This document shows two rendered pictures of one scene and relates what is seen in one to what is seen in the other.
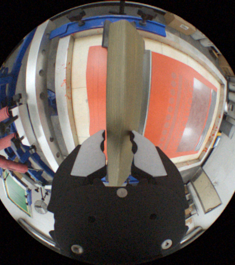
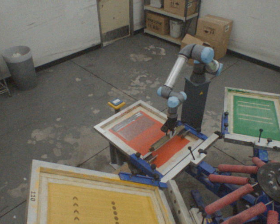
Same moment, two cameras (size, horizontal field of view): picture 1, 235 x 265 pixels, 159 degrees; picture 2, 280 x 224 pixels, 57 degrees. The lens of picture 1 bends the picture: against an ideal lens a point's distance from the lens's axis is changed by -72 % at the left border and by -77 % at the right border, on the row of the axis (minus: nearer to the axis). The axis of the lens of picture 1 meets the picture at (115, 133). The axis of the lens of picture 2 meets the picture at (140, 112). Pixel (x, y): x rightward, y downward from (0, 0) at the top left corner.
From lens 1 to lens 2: 1.95 m
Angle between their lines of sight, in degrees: 35
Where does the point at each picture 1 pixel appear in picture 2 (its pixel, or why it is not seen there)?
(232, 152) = (34, 22)
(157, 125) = (158, 137)
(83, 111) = (177, 154)
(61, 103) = (179, 158)
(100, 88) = (166, 155)
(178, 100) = (144, 139)
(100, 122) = (174, 149)
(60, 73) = (172, 164)
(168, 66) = (140, 149)
